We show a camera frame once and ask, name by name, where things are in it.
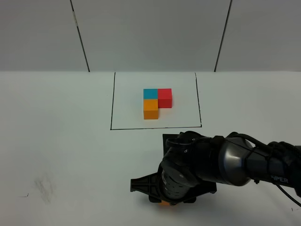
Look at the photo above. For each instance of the orange template block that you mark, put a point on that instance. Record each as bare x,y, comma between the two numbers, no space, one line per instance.
150,109

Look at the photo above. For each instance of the blue template block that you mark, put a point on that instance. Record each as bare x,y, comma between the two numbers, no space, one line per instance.
150,94

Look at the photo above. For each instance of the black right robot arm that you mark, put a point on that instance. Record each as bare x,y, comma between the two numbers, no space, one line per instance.
194,164

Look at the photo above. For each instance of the red template block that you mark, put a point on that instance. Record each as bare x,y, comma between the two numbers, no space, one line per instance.
165,98

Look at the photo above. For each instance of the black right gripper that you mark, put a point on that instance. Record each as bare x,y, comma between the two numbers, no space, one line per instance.
160,188

